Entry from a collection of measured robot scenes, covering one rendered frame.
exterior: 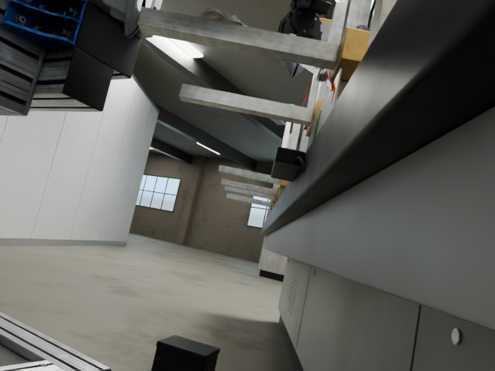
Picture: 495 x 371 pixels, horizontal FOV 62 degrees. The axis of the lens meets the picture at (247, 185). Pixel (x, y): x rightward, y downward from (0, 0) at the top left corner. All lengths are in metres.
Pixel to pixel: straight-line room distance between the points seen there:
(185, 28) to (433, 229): 0.53
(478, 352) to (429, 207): 0.37
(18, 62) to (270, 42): 0.46
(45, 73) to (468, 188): 0.78
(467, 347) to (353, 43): 0.44
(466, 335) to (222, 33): 0.55
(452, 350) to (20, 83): 0.83
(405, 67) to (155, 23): 0.53
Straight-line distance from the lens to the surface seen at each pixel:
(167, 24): 0.70
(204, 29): 0.69
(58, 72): 0.85
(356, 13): 0.76
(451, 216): 0.24
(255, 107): 0.89
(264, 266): 7.67
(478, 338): 0.61
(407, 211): 0.29
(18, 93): 0.88
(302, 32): 0.98
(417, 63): 0.21
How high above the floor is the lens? 0.53
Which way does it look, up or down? 8 degrees up
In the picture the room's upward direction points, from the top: 12 degrees clockwise
